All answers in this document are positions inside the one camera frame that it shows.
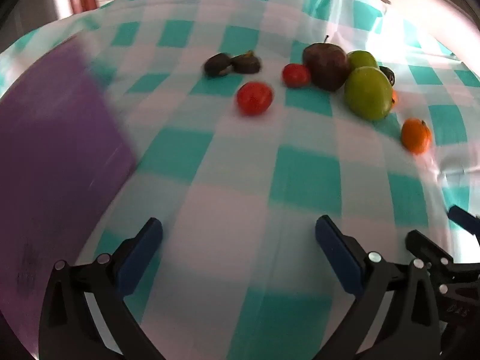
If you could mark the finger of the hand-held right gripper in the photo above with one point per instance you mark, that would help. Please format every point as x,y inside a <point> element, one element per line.
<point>423,245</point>
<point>463,217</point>

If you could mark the dark red apple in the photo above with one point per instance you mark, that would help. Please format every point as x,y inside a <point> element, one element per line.
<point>326,67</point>

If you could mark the small orange tangerine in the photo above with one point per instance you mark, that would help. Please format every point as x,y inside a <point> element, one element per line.
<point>416,135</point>
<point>394,99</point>

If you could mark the teal white checked tablecloth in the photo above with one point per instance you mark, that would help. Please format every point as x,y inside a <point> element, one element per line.
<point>243,180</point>

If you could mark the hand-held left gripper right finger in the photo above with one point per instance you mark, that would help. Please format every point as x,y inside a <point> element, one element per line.
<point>337,258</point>

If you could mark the red tomato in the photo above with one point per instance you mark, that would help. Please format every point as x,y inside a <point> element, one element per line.
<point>296,75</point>
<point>254,98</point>

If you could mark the dark passion fruit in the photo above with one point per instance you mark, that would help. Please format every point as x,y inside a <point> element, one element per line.
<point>245,63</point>
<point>216,65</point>
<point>389,75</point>

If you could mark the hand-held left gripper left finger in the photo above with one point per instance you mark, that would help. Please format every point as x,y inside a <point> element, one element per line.
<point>140,258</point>

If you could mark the dark grey refrigerator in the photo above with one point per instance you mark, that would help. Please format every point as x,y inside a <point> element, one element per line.
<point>30,3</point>

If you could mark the large green mango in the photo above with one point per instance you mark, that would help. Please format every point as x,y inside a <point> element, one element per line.
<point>367,93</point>

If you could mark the purple storage box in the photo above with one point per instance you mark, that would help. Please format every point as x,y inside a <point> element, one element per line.
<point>56,157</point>

